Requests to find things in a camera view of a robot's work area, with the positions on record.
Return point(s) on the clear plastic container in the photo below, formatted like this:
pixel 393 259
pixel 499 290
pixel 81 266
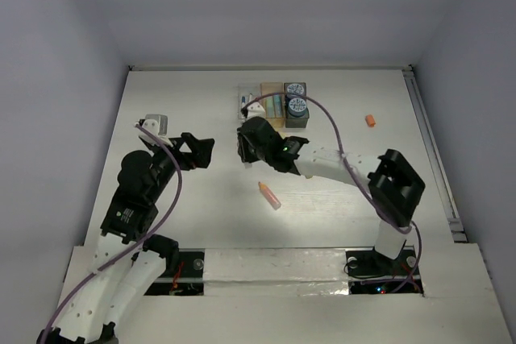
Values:
pixel 246 92

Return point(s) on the small orange cap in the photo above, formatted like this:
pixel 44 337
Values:
pixel 370 120

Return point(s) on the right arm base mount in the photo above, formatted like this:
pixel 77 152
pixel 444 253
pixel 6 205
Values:
pixel 370 273

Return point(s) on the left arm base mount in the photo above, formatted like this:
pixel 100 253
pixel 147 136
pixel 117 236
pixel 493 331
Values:
pixel 186 279

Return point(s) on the blue highlighter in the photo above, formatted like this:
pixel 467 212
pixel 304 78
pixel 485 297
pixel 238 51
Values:
pixel 277 106

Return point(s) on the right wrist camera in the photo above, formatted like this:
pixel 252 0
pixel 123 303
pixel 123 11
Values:
pixel 255 109

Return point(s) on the blue tape roll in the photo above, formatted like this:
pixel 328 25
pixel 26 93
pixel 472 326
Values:
pixel 297 107
pixel 295 89

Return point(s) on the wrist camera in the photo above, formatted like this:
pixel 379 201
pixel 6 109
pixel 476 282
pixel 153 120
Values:
pixel 157 125
pixel 255 109

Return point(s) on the green highlighter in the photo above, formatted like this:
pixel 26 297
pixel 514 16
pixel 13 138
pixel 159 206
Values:
pixel 269 107

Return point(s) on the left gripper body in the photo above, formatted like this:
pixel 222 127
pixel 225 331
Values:
pixel 165 161

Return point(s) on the blue tape roll front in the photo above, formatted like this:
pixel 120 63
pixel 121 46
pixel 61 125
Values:
pixel 297 107

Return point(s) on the dark grey plastic container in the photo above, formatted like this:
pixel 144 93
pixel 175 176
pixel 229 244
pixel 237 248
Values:
pixel 293 122

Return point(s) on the orange pink highlighter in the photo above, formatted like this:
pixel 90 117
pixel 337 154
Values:
pixel 269 196

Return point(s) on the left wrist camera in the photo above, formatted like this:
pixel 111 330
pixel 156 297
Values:
pixel 157 125

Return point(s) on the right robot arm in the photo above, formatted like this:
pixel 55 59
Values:
pixel 388 181

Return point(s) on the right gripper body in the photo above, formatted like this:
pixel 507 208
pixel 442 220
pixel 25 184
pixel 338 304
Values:
pixel 249 154

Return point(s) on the blue tape roll back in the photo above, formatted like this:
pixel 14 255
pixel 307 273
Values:
pixel 295 89

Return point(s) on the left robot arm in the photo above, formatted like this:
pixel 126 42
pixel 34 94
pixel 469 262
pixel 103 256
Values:
pixel 130 255

